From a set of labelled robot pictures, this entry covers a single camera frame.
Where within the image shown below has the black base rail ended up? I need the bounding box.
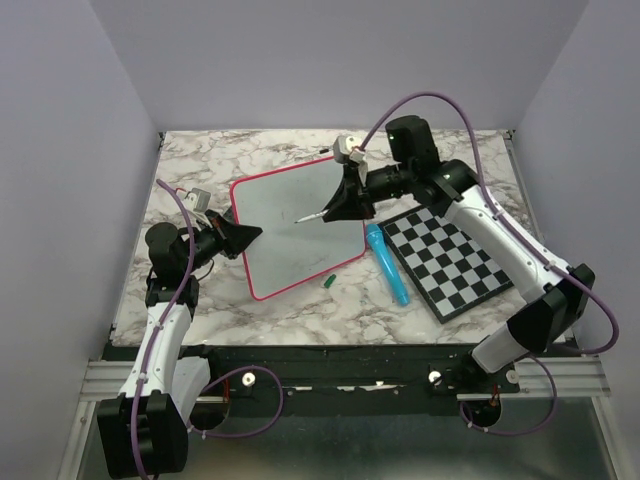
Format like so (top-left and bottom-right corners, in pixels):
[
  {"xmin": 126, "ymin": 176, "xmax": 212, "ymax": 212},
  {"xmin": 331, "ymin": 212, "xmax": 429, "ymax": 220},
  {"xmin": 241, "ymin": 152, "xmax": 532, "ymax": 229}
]
[{"xmin": 180, "ymin": 344, "xmax": 520, "ymax": 418}]

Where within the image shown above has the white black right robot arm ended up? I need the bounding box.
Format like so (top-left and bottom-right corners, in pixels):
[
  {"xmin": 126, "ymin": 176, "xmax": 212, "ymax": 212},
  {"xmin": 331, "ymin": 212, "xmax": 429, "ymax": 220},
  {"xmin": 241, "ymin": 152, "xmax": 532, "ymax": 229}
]
[{"xmin": 323, "ymin": 115, "xmax": 595, "ymax": 392}]

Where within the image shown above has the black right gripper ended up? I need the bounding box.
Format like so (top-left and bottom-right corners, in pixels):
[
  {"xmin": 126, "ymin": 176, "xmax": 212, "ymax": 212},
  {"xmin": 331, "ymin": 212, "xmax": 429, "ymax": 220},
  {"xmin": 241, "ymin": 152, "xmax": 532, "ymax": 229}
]
[{"xmin": 322, "ymin": 163, "xmax": 414, "ymax": 221}]

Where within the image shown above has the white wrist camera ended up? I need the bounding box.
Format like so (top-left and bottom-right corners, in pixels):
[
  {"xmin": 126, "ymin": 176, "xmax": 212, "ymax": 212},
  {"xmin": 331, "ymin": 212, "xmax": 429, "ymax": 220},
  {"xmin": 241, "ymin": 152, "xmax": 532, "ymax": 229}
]
[
  {"xmin": 184, "ymin": 188, "xmax": 211, "ymax": 214},
  {"xmin": 332, "ymin": 134, "xmax": 367, "ymax": 168}
]

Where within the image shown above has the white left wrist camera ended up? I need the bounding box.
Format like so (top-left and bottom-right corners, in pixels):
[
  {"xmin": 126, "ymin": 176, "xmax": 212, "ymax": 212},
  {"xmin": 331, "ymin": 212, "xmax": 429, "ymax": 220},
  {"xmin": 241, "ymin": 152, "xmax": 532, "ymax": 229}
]
[{"xmin": 184, "ymin": 188, "xmax": 211, "ymax": 214}]

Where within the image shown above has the black white chessboard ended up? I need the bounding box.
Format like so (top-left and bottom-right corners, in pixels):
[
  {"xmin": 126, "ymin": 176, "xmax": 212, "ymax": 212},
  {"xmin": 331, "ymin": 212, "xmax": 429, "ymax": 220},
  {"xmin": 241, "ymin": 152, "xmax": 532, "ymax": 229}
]
[{"xmin": 379, "ymin": 207, "xmax": 513, "ymax": 324}]

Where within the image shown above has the green marker cap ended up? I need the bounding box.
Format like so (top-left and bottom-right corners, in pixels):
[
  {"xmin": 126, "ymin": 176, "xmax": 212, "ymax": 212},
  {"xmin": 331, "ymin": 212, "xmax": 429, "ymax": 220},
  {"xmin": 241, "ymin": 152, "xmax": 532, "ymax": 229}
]
[{"xmin": 323, "ymin": 274, "xmax": 336, "ymax": 289}]

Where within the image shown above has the pink framed whiteboard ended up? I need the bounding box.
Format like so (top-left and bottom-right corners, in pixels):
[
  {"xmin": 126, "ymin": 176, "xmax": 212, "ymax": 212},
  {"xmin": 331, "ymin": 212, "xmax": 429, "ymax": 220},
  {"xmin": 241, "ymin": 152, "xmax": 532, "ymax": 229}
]
[{"xmin": 230, "ymin": 157, "xmax": 366, "ymax": 301}]

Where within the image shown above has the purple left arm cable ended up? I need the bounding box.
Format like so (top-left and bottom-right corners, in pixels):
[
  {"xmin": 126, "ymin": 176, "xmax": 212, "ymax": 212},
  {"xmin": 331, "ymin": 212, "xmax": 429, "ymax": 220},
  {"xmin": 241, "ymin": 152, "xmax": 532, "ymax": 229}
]
[{"xmin": 130, "ymin": 178, "xmax": 285, "ymax": 480}]

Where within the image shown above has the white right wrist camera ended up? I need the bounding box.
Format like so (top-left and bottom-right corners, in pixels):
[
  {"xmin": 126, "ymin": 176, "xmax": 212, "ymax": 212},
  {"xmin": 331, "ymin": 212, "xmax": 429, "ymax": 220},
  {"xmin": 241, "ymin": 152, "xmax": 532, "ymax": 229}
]
[{"xmin": 332, "ymin": 134, "xmax": 367, "ymax": 168}]

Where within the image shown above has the white whiteboard marker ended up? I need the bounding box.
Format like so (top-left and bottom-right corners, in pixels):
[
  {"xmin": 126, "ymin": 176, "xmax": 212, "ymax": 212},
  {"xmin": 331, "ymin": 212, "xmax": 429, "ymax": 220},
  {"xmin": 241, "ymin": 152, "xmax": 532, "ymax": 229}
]
[{"xmin": 294, "ymin": 210, "xmax": 328, "ymax": 224}]

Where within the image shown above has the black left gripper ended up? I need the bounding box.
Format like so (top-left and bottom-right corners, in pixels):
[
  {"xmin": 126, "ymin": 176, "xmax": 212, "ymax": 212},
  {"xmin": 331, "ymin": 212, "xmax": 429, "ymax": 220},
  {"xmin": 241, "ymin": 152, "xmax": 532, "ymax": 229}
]
[{"xmin": 181, "ymin": 208, "xmax": 263, "ymax": 274}]

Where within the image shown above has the aluminium frame rail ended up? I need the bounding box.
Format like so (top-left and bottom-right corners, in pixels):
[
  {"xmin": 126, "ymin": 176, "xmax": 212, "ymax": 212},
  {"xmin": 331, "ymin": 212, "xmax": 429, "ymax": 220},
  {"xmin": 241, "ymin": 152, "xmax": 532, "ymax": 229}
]
[{"xmin": 80, "ymin": 130, "xmax": 610, "ymax": 401}]

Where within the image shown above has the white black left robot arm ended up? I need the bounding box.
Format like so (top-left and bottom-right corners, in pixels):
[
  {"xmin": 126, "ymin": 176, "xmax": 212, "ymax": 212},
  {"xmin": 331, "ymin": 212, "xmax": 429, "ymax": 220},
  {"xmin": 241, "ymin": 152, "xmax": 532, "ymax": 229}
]
[{"xmin": 97, "ymin": 210, "xmax": 262, "ymax": 479}]

